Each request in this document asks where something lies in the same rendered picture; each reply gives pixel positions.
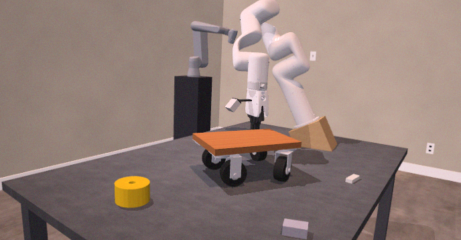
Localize yellow short cylinder with center hole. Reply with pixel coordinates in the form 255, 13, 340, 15
115, 176, 150, 208

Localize orange wooden dolly on casters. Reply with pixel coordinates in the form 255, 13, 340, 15
192, 129, 302, 187

